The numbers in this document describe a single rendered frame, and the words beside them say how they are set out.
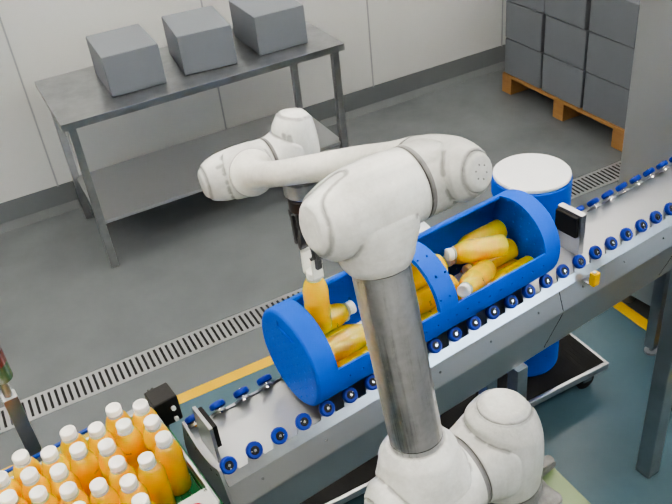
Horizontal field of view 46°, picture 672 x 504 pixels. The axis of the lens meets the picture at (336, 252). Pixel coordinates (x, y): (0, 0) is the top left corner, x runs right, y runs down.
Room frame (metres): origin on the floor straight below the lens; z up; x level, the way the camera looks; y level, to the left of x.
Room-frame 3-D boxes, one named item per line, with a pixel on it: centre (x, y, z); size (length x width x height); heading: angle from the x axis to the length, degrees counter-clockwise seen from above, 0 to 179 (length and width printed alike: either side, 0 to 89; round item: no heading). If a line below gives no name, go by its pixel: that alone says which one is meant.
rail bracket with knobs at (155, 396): (1.59, 0.52, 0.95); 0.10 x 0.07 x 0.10; 31
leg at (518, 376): (1.92, -0.56, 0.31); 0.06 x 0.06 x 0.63; 31
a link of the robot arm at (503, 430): (1.08, -0.28, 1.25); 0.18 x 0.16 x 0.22; 119
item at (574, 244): (2.12, -0.76, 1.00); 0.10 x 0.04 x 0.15; 31
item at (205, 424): (1.44, 0.38, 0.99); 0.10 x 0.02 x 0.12; 31
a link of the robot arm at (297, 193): (1.63, 0.06, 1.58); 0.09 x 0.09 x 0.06
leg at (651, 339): (2.54, -1.33, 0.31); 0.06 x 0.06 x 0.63; 31
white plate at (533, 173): (2.47, -0.73, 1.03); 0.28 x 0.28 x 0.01
